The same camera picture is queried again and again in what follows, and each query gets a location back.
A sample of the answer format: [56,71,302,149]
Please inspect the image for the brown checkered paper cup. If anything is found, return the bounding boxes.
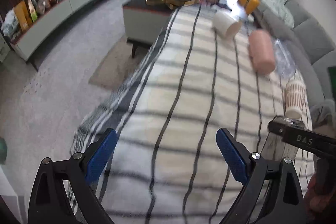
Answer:
[285,80,306,119]

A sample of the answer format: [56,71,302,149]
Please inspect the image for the clear plastic bottle cup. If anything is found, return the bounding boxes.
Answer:
[273,39,297,79]

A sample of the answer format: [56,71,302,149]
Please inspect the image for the pink plastic cup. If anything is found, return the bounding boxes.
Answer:
[248,29,276,75]

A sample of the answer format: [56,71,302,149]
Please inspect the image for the white paper cup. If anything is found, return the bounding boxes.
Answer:
[213,11,243,39]

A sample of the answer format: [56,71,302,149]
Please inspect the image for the person's right hand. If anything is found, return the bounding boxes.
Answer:
[304,174,335,221]

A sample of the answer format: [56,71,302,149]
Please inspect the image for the checkered tablecloth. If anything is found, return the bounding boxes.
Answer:
[71,5,287,223]

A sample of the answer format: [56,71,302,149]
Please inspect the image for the patterned floor rug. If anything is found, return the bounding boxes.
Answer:
[89,36,148,92]

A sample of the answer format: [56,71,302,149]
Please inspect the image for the grey sectional sofa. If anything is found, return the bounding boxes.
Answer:
[253,0,335,135]

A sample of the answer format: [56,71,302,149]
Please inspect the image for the long tv console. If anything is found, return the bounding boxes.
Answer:
[12,0,95,62]

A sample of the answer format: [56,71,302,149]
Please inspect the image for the dark coffee table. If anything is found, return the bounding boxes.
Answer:
[122,0,173,58]

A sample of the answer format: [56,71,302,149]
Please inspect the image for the light green blanket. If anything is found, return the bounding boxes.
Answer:
[244,0,295,29]

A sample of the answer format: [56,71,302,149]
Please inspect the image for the snack bags on console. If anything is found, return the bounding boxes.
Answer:
[1,0,65,44]

